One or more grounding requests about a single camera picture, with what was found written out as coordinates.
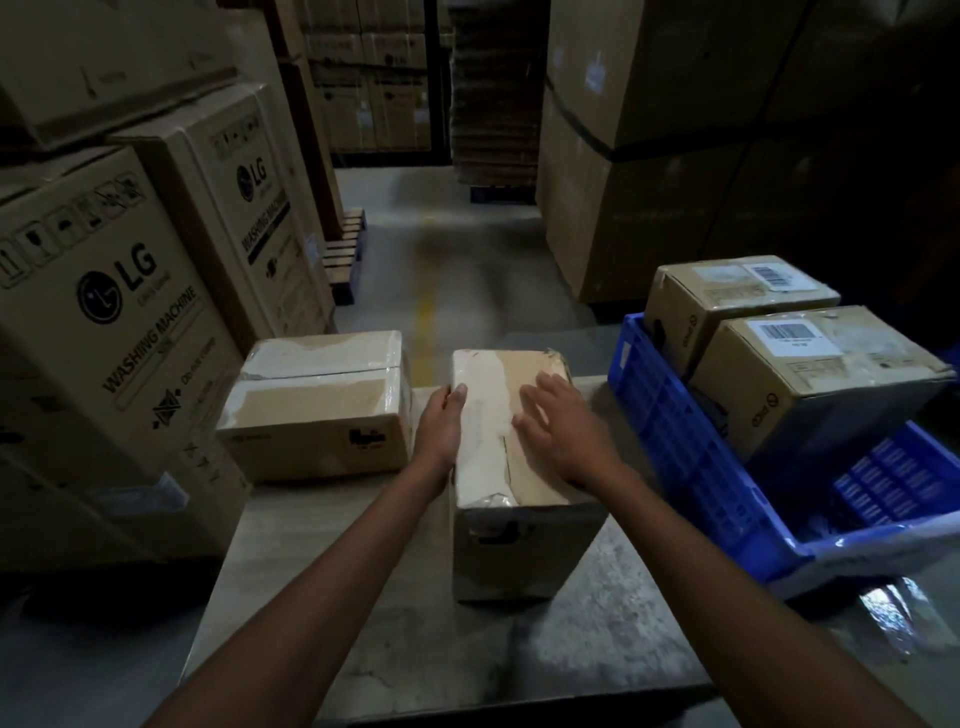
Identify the large washing machine carton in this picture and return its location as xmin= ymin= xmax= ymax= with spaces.
xmin=107 ymin=81 xmax=339 ymax=355
xmin=0 ymin=144 xmax=255 ymax=567

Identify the blue plastic crate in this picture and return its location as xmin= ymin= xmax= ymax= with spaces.
xmin=606 ymin=311 xmax=960 ymax=588

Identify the stack of printed cartons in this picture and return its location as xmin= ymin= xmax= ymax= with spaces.
xmin=298 ymin=0 xmax=454 ymax=156

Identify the tall taped cardboard box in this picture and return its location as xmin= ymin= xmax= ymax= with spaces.
xmin=447 ymin=346 xmax=610 ymax=606

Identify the huge plain cardboard carton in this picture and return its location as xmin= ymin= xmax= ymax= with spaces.
xmin=546 ymin=0 xmax=960 ymax=151

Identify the tall brown carton stack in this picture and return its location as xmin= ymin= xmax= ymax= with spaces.
xmin=217 ymin=0 xmax=348 ymax=243

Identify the blue plastic pallet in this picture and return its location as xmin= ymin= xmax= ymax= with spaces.
xmin=470 ymin=183 xmax=538 ymax=206

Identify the dark wooden pallet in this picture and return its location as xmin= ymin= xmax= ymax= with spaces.
xmin=321 ymin=207 xmax=369 ymax=308

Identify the person's left forearm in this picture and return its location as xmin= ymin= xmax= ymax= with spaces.
xmin=141 ymin=453 xmax=453 ymax=728

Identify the person's left hand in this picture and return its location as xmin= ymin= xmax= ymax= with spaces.
xmin=411 ymin=382 xmax=470 ymax=481

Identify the clear plastic sheet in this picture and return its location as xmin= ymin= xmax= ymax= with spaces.
xmin=768 ymin=510 xmax=960 ymax=663

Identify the large barcode-labelled cardboard box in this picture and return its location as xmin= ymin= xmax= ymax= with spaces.
xmin=687 ymin=303 xmax=959 ymax=483

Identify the small barcode-labelled cardboard box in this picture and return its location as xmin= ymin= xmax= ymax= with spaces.
xmin=642 ymin=255 xmax=843 ymax=381

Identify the huge strapped cardboard carton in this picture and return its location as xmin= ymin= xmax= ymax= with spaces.
xmin=534 ymin=78 xmax=960 ymax=307

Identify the person's right hand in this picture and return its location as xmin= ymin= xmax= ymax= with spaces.
xmin=512 ymin=372 xmax=625 ymax=490

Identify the person's right forearm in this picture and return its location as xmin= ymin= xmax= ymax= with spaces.
xmin=577 ymin=463 xmax=933 ymax=728

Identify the wide taped cardboard box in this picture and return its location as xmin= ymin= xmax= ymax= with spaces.
xmin=215 ymin=330 xmax=416 ymax=484

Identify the tilted plain cardboard carton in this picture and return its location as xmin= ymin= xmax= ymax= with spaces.
xmin=0 ymin=0 xmax=243 ymax=155

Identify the stack of flat cardboard sheets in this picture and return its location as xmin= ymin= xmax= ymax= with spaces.
xmin=448 ymin=0 xmax=553 ymax=187

